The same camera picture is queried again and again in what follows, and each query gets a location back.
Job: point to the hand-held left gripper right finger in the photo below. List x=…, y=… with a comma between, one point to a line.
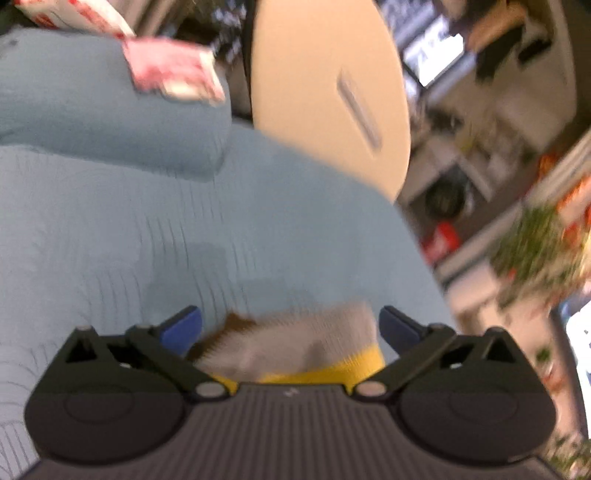
x=397, y=327

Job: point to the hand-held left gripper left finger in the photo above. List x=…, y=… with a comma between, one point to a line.
x=182, y=330

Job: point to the striped knit sweater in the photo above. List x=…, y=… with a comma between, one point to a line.
x=295, y=341

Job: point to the dark hanging clothes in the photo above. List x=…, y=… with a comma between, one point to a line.
x=498, y=27

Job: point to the white tall plant pot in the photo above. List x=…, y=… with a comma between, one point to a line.
x=471, y=290

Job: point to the red bucket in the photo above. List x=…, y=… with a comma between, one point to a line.
x=441, y=242

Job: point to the blue quilted sofa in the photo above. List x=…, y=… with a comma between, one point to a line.
x=184, y=230

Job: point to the tall green plant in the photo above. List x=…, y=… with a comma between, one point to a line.
x=531, y=244

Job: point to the television screen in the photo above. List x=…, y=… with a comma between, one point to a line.
x=579, y=350

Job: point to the blue quilted sofa cushion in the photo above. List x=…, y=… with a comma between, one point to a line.
x=92, y=115

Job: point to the cream folded cloth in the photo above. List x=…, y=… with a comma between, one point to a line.
x=184, y=90

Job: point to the pink folded cloth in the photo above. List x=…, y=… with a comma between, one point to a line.
x=166, y=64

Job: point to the beige massage chair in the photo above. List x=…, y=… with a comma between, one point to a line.
x=314, y=69

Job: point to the large window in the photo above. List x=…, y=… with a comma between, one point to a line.
x=438, y=55

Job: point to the white bag with red print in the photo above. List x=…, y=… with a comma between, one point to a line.
x=83, y=14

